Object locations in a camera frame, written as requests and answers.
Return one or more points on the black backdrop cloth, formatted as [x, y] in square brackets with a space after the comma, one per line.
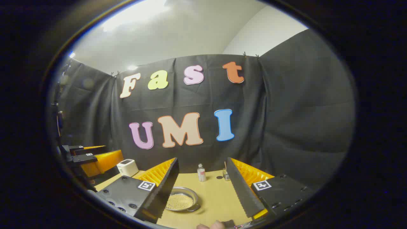
[286, 111]

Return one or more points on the pile of pale soybeans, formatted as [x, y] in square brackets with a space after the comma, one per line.
[179, 202]

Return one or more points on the white toaster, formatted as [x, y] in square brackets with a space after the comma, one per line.
[127, 168]

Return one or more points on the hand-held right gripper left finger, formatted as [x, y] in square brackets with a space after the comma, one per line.
[165, 187]

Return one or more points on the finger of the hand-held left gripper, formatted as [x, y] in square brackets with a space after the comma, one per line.
[84, 159]
[78, 149]

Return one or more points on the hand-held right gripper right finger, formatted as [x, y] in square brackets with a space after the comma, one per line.
[241, 190]

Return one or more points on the clear bottle with white label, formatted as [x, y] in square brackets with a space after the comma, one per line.
[201, 175]

